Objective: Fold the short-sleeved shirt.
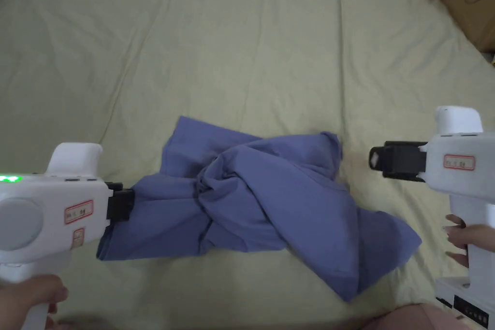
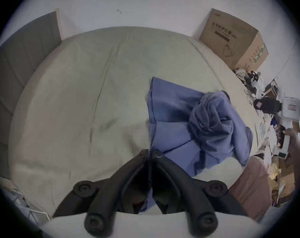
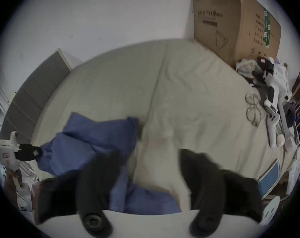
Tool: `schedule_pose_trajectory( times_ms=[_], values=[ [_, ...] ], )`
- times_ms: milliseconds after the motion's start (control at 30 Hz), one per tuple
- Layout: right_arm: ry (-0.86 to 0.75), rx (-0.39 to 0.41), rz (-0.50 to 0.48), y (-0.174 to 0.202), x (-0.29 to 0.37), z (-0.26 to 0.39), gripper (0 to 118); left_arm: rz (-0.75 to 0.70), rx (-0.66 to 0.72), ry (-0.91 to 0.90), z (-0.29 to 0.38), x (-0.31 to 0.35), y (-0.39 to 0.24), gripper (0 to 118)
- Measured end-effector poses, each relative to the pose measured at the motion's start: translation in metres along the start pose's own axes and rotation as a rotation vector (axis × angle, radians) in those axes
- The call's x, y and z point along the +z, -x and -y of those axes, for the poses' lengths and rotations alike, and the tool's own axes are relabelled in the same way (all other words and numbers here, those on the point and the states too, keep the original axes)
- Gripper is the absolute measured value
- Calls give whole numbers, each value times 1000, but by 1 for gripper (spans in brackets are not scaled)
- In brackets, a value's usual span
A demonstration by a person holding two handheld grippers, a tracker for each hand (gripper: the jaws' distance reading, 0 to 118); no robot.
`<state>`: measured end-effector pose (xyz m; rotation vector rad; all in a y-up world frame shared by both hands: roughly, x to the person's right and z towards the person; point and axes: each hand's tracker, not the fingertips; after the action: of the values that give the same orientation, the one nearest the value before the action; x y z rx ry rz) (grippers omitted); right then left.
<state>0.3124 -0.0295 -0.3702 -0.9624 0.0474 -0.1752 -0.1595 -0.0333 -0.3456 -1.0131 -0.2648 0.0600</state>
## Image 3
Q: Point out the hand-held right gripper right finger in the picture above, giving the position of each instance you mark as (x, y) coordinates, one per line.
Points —
(204, 182)

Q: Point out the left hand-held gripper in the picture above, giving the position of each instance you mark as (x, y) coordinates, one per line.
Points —
(6, 151)

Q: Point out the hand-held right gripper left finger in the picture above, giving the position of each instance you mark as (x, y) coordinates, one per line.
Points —
(95, 182)

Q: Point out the dark blue shirt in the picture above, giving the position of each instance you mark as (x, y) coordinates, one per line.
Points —
(100, 137)

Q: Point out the person's left hand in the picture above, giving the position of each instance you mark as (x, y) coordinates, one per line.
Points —
(11, 190)

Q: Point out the blue card with white rim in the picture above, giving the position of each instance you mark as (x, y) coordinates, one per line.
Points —
(270, 180)

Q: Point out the white hand controller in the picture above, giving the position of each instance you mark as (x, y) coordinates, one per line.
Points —
(273, 130)

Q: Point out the crumpled clear plastic bag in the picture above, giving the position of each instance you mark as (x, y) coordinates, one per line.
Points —
(246, 67)

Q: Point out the spare white hand-held gripper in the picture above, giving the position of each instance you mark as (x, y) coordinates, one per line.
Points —
(276, 80)

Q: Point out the brown cardboard carton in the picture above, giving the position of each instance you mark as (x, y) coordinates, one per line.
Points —
(222, 21)

